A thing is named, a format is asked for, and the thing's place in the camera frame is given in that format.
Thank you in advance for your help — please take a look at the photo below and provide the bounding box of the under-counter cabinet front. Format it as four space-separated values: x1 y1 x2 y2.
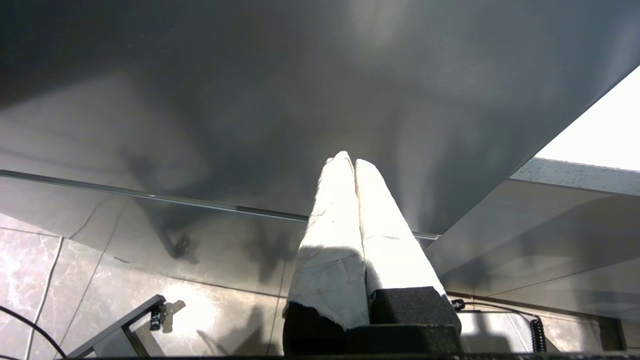
425 177 640 321

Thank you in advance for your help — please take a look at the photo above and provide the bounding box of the thin black floor cable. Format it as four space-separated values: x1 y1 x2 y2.
0 305 68 360

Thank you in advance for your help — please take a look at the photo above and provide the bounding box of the black coiled cable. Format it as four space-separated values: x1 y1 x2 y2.
450 299 549 354

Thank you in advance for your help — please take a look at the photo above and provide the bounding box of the tall cabinet unit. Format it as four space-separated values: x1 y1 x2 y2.
0 0 640 301

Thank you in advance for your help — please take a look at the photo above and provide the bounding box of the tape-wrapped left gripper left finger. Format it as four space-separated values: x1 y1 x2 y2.
282 151 372 356

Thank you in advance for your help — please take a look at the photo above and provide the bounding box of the black metal base frame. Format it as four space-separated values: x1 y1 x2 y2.
67 295 168 360

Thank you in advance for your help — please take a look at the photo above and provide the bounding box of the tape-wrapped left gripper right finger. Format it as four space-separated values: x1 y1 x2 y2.
355 159 463 353

